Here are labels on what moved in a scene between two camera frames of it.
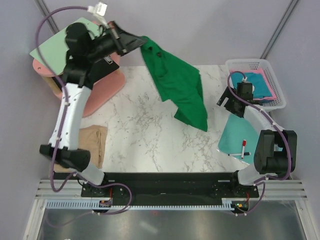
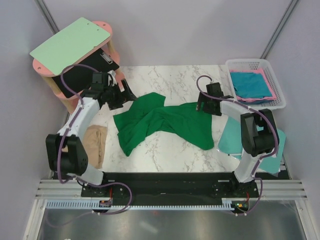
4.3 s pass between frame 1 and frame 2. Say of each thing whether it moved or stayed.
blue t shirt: stayed
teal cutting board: stayed
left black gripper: moved
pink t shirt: stayed
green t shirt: moved
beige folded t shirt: stayed
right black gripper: moved
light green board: stayed
